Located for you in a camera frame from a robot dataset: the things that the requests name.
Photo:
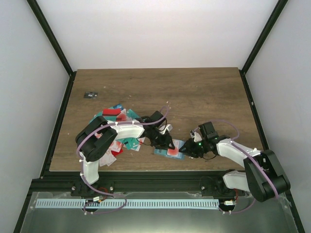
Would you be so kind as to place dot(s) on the white floral card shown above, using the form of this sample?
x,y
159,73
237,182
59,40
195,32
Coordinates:
x,y
107,159

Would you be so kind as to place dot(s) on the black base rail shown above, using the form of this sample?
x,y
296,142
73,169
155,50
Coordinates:
x,y
254,111
57,127

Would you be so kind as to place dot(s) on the red white circle card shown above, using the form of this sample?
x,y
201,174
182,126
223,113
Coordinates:
x,y
175,152

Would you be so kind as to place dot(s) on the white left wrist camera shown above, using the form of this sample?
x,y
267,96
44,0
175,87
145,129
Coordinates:
x,y
167,128

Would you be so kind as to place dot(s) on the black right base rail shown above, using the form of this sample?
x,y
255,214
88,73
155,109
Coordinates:
x,y
254,111

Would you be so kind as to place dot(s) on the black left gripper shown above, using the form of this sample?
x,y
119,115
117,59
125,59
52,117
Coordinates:
x,y
164,142

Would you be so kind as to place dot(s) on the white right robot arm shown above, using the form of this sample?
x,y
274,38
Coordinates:
x,y
263,176

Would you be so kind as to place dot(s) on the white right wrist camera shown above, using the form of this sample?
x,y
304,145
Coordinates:
x,y
195,136

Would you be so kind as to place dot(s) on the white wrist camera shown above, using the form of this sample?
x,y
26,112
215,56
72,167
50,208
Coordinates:
x,y
195,136
167,128

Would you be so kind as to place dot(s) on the metal front plate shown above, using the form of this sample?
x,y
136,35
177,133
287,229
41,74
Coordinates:
x,y
248,216

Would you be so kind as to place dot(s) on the light blue slotted strip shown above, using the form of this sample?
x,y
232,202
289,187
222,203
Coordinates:
x,y
129,204

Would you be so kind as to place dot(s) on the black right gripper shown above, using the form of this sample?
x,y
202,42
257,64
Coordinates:
x,y
190,150

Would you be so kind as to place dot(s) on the red card on pile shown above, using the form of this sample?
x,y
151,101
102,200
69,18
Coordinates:
x,y
111,112

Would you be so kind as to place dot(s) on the black right frame post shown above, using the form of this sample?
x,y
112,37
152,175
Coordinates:
x,y
280,5

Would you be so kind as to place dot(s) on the black front mounting rail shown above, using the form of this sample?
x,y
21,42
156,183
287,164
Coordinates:
x,y
208,183

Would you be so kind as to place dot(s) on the black left frame post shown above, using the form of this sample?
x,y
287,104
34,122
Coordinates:
x,y
50,35

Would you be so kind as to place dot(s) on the black frame post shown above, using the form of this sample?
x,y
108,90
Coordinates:
x,y
280,5
50,35

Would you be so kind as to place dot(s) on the blue card holder wallet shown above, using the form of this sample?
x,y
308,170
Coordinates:
x,y
164,153

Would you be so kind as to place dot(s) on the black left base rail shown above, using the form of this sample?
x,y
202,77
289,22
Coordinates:
x,y
57,127

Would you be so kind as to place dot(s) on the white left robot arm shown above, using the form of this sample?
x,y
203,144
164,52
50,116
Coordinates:
x,y
96,138

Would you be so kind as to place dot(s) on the black VIP card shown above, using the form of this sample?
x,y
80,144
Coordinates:
x,y
90,95

